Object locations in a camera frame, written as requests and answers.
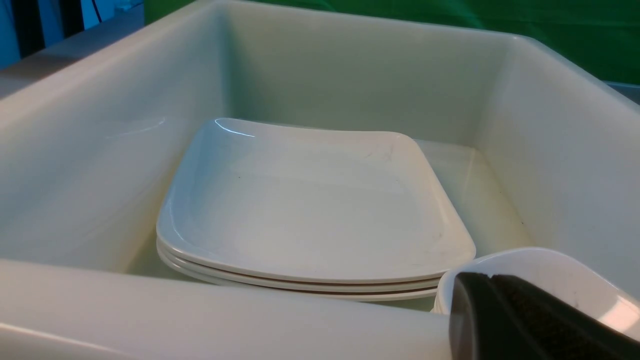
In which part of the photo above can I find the green backdrop cloth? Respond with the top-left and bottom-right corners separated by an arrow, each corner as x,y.
128,0 -> 639,104

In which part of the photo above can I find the bottom white square plate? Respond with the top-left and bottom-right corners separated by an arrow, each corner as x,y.
159,250 -> 440,302

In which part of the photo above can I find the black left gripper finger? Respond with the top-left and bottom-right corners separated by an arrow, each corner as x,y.
448,272 -> 640,360

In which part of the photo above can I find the middle white square plate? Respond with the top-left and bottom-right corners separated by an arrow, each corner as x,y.
156,236 -> 441,294

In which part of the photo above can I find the large white plastic tub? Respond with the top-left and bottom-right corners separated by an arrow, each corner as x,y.
0,0 -> 639,360

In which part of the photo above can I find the white bowl in tub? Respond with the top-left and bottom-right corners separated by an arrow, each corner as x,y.
432,247 -> 640,341

